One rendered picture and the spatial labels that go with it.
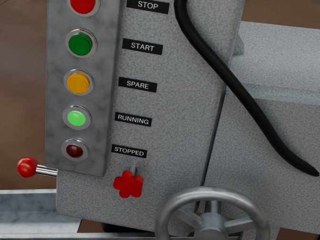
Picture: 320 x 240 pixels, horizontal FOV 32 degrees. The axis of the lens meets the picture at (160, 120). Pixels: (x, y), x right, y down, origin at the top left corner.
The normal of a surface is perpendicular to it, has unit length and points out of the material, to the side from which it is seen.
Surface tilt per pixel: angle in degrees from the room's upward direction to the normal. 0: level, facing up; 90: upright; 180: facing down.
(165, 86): 90
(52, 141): 90
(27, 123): 0
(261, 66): 4
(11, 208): 90
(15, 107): 0
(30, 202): 90
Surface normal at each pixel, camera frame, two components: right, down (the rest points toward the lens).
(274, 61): 0.06, -0.82
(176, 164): -0.12, 0.56
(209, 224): -0.16, -0.82
